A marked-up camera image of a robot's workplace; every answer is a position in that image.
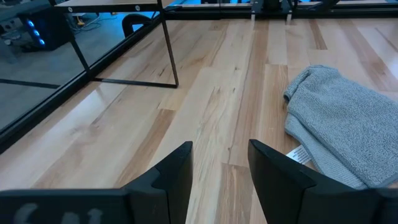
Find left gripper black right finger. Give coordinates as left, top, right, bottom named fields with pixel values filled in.
left=248, top=139, right=373, bottom=224

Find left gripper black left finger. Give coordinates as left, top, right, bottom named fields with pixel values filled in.
left=121, top=141, right=194, bottom=224

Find grey terry towel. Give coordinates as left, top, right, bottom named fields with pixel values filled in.
left=283, top=64, right=398, bottom=190

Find black curved pipe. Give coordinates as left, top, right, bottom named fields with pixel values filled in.
left=121, top=13, right=154, bottom=39

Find black computer tower blue lights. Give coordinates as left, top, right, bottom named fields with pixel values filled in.
left=18, top=12, right=74, bottom=52

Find wooden shelf black metal frame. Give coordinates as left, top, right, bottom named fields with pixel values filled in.
left=49, top=0, right=180, bottom=89

